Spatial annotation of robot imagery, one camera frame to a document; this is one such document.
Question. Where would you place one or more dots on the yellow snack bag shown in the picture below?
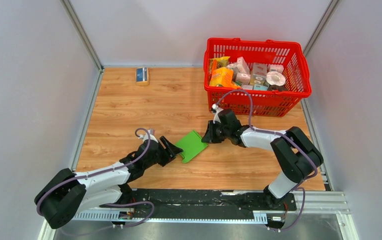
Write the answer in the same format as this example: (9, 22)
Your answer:
(218, 62)

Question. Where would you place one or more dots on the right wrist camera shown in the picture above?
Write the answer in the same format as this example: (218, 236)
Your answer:
(215, 109)

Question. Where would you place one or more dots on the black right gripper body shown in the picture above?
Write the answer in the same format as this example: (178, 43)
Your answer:
(217, 133)

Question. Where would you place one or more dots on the blue yellow sponge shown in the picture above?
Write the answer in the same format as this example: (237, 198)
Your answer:
(142, 76)

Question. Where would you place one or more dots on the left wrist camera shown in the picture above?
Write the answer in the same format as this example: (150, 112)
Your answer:
(149, 134)

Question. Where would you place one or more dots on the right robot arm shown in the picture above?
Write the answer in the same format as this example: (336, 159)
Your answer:
(297, 156)

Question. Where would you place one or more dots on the orange snack box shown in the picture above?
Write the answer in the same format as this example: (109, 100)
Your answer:
(222, 77)

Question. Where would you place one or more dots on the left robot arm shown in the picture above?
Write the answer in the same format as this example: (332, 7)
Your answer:
(69, 193)

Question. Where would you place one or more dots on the red white carton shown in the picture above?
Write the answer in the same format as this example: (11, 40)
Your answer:
(259, 69)

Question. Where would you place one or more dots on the green paper box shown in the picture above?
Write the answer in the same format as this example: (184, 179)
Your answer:
(192, 145)

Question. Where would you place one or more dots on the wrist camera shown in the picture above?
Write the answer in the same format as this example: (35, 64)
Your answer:
(149, 134)
(215, 109)

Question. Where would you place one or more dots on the red shopping basket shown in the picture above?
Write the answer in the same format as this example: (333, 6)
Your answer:
(285, 57)

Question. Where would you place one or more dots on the pink white tissue pack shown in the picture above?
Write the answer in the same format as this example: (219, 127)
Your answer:
(242, 66)

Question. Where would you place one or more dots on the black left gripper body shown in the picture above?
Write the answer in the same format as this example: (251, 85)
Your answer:
(162, 156)

